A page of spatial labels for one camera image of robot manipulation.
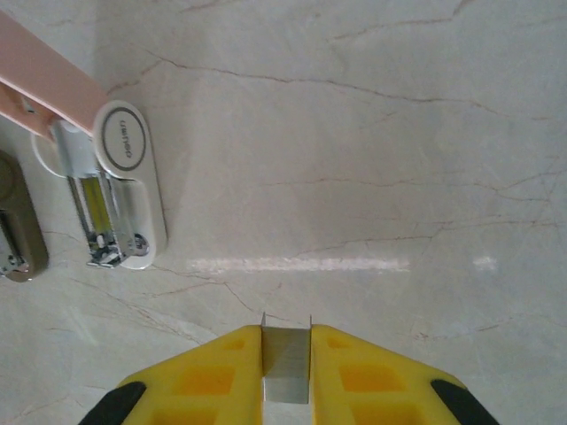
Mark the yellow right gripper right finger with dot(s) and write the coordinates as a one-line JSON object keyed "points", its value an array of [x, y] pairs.
{"points": [[376, 380]]}

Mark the pink and white stapler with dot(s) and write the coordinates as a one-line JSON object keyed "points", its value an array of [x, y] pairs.
{"points": [[126, 141]]}

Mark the grey staple strip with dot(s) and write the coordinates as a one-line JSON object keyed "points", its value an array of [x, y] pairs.
{"points": [[285, 363]]}

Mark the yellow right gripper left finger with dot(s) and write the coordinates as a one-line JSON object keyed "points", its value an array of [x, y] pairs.
{"points": [[199, 380]]}

